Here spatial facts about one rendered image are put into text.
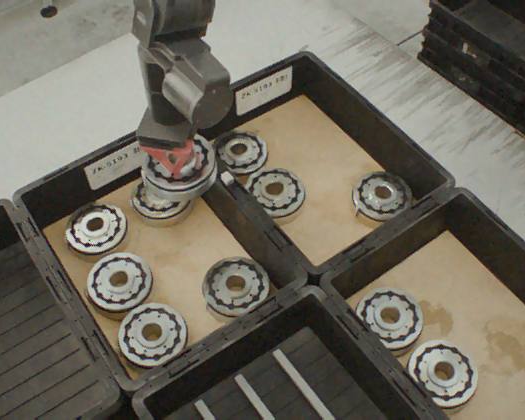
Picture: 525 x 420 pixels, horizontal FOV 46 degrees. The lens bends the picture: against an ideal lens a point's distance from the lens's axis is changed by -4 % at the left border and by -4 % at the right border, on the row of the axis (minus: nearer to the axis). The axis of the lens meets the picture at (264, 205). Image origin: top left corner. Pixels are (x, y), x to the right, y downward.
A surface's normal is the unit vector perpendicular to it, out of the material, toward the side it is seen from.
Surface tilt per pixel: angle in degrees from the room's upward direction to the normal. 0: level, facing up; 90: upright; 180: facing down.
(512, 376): 0
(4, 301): 0
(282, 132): 0
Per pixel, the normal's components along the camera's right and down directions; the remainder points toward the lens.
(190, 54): 0.29, -0.65
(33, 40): 0.00, -0.60
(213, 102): 0.63, 0.64
